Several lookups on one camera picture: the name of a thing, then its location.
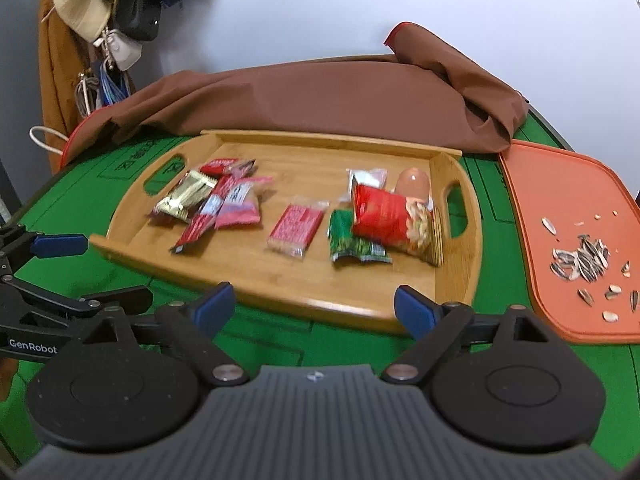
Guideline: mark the long red snack packet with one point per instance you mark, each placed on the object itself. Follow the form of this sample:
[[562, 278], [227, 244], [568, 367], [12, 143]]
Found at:
[[200, 222]]

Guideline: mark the black bag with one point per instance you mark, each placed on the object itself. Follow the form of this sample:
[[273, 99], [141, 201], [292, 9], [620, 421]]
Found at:
[[140, 15]]

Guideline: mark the pink jelly cup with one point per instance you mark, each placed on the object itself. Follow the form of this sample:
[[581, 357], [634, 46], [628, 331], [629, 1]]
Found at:
[[412, 182]]

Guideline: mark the brown cloth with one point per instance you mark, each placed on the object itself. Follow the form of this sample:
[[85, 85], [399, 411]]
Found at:
[[325, 95]]

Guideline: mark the pile of sunflower seeds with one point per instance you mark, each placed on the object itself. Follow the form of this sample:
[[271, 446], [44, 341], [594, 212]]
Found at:
[[582, 260]]

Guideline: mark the white pouch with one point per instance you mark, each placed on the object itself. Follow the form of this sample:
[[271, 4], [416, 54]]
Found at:
[[125, 50]]

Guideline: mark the orange coat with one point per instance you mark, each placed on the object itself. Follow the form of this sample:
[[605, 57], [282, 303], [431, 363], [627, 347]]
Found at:
[[55, 85]]

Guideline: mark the orange plastic tray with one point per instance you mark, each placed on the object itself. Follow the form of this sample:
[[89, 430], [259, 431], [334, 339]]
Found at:
[[550, 200]]

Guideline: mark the wooden serving tray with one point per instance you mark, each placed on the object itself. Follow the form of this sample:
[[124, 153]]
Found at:
[[300, 272]]

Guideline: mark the reddish brown bar packet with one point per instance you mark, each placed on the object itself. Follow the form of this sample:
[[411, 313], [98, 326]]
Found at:
[[295, 225]]

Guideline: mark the green snack packet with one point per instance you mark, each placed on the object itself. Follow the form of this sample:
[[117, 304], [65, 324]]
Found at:
[[350, 245]]

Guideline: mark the red peanut packet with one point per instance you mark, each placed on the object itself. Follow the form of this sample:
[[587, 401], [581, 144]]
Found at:
[[390, 215]]

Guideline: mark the pink candy packet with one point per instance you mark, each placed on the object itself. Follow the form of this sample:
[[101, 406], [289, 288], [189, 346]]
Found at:
[[240, 210]]

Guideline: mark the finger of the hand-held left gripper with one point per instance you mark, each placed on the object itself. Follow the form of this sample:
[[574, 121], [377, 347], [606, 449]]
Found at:
[[60, 245], [120, 299]]

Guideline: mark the gold snack packet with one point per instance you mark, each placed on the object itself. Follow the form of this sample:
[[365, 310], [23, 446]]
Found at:
[[182, 197]]

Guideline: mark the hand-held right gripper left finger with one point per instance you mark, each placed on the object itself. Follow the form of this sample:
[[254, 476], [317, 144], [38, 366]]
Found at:
[[215, 305]]

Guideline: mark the beige hat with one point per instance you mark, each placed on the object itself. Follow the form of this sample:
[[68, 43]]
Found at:
[[75, 0]]

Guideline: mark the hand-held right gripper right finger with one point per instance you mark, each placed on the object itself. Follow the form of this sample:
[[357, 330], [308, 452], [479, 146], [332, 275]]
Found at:
[[417, 307]]

